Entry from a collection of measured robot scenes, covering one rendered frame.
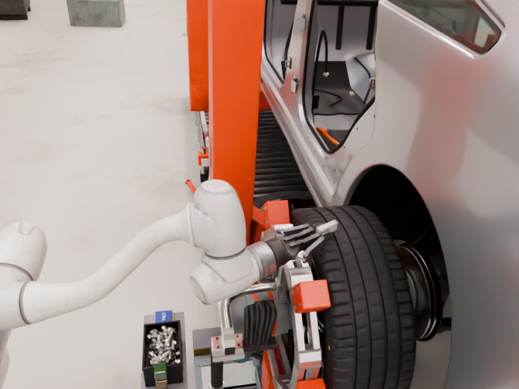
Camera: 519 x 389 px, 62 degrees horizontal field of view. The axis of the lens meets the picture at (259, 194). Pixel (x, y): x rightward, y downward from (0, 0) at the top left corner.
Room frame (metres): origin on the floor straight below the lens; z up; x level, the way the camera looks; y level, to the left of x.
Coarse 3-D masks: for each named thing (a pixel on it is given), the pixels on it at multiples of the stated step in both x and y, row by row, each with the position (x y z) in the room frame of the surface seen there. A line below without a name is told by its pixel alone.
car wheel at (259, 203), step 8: (280, 192) 2.19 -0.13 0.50; (288, 192) 2.20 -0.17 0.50; (296, 192) 2.20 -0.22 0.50; (304, 192) 2.21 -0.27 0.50; (256, 200) 2.09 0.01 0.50; (264, 200) 2.10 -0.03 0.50; (272, 200) 2.11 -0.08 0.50; (280, 200) 2.12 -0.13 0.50; (288, 200) 2.14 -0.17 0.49; (296, 200) 2.14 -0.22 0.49; (304, 200) 2.14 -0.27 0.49; (312, 200) 2.14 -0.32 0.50; (296, 208) 2.14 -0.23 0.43
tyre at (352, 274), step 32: (320, 224) 1.02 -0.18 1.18; (352, 224) 1.02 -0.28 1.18; (320, 256) 0.90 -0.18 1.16; (352, 256) 0.90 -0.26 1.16; (384, 256) 0.92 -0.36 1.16; (352, 288) 0.82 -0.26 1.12; (384, 288) 0.83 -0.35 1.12; (352, 320) 0.76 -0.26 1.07; (384, 320) 0.77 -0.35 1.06; (288, 352) 1.02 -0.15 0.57; (352, 352) 0.71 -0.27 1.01; (384, 352) 0.73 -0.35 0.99; (352, 384) 0.68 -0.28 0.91; (384, 384) 0.70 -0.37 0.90
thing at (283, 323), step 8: (240, 296) 0.96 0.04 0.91; (248, 296) 0.96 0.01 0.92; (256, 296) 0.96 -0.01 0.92; (264, 296) 0.96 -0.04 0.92; (272, 296) 0.96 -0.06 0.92; (232, 304) 0.93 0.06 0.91; (240, 304) 0.93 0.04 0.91; (248, 304) 0.93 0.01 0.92; (280, 304) 0.94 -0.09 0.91; (288, 304) 0.95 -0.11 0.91; (232, 312) 0.90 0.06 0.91; (240, 312) 0.90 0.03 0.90; (280, 312) 0.92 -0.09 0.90; (288, 312) 0.92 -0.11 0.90; (232, 320) 0.88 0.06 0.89; (240, 320) 0.89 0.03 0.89; (280, 320) 0.90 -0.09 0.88; (288, 320) 0.91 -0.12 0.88; (240, 328) 0.88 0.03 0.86; (280, 328) 0.90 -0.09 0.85; (288, 328) 0.90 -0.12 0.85
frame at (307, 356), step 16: (288, 224) 1.08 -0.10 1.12; (288, 272) 0.87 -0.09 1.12; (304, 272) 0.87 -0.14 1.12; (272, 336) 1.05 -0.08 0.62; (272, 352) 0.98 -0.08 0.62; (304, 352) 0.72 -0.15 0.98; (320, 352) 0.73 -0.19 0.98; (272, 368) 0.92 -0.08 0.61; (288, 368) 0.92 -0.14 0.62; (304, 368) 0.70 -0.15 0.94; (288, 384) 0.85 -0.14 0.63
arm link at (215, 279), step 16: (208, 256) 0.75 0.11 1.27; (240, 256) 0.75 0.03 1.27; (192, 272) 0.74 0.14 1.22; (208, 272) 0.72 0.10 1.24; (224, 272) 0.72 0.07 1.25; (240, 272) 0.73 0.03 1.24; (256, 272) 0.77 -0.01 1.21; (192, 288) 0.72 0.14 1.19; (208, 288) 0.70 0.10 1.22; (224, 288) 0.70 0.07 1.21; (240, 288) 0.73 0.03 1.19
